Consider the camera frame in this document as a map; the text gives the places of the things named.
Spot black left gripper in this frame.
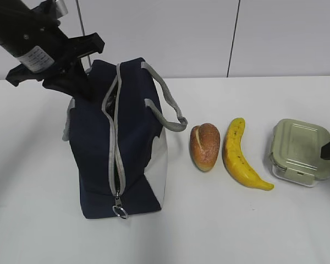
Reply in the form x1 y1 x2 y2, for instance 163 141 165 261
5 16 105 101

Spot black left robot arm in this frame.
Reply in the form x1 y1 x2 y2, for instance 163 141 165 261
0 1 105 100

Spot navy blue lunch bag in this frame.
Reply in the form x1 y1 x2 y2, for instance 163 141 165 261
63 58 188 219

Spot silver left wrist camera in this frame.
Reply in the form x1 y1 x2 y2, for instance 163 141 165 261
38 0 68 19

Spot brown bread roll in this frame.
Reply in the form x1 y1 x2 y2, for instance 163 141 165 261
190 123 221 172

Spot green lidded food container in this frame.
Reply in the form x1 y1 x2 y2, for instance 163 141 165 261
269 119 330 187

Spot yellow banana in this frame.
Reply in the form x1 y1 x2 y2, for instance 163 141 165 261
222 118 274 191

